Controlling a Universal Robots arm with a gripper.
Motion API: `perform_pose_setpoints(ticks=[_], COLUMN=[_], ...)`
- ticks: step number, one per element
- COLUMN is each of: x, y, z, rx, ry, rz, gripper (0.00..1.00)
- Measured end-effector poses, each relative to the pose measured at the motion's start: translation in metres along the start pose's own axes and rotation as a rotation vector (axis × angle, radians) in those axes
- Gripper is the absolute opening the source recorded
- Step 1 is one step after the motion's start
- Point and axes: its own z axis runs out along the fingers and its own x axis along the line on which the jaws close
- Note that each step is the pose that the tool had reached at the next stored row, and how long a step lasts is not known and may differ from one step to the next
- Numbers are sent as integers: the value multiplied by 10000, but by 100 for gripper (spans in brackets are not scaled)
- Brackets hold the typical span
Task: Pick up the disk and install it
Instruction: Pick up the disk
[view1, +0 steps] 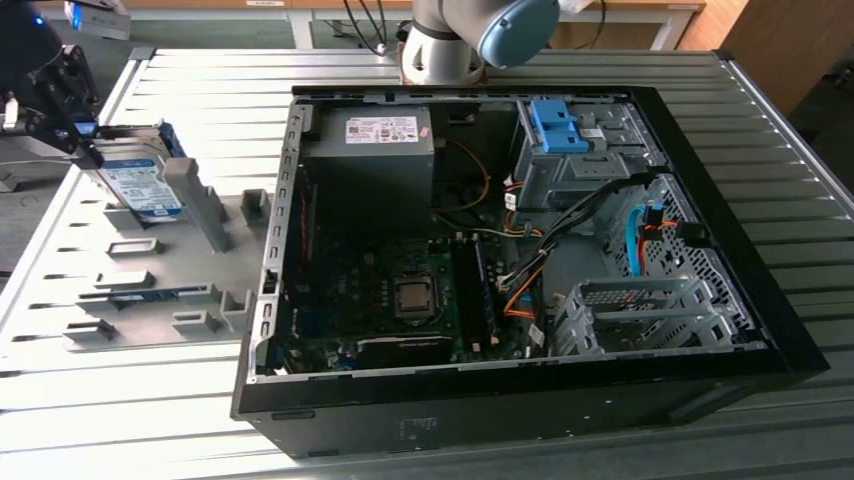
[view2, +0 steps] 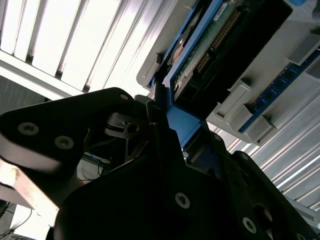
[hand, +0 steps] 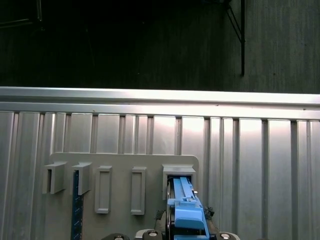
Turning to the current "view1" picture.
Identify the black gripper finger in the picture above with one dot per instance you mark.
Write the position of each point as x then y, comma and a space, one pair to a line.
80, 85
47, 135

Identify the hard disk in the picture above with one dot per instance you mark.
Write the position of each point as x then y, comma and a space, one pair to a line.
140, 185

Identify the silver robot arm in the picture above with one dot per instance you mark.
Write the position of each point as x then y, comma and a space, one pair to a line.
441, 55

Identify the metal disk bay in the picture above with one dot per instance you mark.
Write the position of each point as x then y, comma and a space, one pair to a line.
634, 313

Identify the grey parts rack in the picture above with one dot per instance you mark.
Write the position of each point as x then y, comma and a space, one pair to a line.
167, 270

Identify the loose RAM stick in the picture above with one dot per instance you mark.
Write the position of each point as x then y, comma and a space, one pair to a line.
143, 297

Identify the grey power supply unit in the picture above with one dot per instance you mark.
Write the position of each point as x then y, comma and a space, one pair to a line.
383, 131

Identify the green motherboard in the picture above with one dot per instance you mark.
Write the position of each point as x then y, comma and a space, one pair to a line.
347, 310

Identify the CPU socket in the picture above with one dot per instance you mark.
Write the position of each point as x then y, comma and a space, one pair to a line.
415, 274

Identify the silver CPU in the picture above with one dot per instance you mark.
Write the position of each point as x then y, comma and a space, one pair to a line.
415, 296

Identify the black graphics card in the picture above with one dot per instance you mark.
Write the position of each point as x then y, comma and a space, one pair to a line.
407, 347

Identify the black RAM slot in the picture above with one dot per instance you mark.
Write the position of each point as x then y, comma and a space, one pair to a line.
465, 300

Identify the installed RAM stick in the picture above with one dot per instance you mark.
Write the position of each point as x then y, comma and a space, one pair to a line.
487, 300

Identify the grey metal drive cage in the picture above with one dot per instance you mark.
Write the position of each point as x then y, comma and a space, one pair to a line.
587, 172

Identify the black PC case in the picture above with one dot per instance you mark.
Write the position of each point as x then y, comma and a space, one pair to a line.
467, 415

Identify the brown wooden cabinet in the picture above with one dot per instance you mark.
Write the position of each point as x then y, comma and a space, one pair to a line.
787, 50

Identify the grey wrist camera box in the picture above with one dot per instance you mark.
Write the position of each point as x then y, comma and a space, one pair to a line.
100, 22

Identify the blue plastic drive bracket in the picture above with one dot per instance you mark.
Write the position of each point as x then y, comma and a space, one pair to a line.
557, 130

